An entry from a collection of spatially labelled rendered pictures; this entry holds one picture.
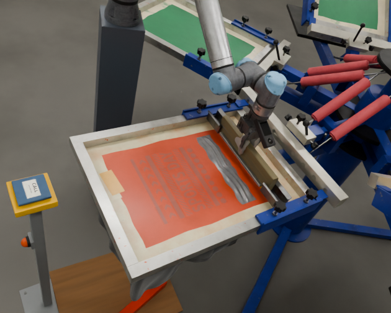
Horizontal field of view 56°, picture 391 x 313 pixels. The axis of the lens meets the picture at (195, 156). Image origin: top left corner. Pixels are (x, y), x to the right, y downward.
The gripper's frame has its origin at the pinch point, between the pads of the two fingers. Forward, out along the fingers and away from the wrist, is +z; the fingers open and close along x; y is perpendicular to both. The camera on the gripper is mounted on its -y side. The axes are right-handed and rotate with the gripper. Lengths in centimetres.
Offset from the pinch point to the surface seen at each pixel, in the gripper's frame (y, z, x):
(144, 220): -11, 6, 49
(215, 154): 6.4, 5.5, 9.1
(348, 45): 44, -12, -102
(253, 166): -7.4, 0.1, 1.5
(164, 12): 119, 6, -23
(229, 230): -26.8, 2.8, 25.0
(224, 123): 15.1, -2.1, 1.5
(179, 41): 88, 6, -17
